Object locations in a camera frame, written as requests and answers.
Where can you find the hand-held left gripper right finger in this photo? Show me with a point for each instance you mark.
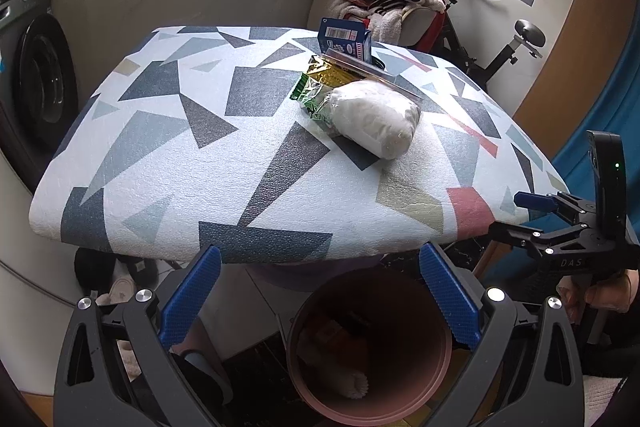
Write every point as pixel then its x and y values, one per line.
pixel 447 297

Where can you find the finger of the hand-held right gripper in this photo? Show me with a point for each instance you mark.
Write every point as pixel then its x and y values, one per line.
pixel 535 201
pixel 515 234

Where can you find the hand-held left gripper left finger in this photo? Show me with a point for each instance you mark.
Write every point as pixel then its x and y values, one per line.
pixel 192 297

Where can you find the pink plastic bin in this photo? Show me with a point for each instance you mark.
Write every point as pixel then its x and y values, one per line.
pixel 430 372

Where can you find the white foam fruit net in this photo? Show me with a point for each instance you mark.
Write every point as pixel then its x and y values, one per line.
pixel 350 384

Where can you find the white plastic bag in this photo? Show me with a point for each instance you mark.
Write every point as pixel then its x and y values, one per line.
pixel 375 117

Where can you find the clear plastic packaging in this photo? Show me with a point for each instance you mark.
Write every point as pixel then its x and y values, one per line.
pixel 370 74

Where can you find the gold green snack wrapper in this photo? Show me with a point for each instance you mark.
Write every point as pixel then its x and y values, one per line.
pixel 320 92

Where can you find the blue cardboard box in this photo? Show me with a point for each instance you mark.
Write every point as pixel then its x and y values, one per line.
pixel 340 37

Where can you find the person's right hand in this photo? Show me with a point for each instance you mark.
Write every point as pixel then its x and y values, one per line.
pixel 625 297

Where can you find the pink plush slipper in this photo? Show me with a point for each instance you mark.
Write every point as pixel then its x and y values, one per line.
pixel 117 294

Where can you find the table with geometric cloth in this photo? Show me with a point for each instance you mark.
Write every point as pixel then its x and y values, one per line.
pixel 175 167

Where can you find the wooden door panel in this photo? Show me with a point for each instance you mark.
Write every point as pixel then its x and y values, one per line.
pixel 575 57

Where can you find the black exercise bike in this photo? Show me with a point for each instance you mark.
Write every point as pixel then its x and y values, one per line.
pixel 465 42

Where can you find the red garment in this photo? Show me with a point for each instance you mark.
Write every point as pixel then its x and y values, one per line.
pixel 434 29

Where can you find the black round bowl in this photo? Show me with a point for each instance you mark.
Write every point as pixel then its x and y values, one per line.
pixel 380 64

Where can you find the beige chair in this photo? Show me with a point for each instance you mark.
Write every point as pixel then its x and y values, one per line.
pixel 420 24

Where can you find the white fleece blanket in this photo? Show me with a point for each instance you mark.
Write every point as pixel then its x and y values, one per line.
pixel 385 24

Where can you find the grey front-load washing machine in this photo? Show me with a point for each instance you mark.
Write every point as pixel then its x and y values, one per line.
pixel 45 77

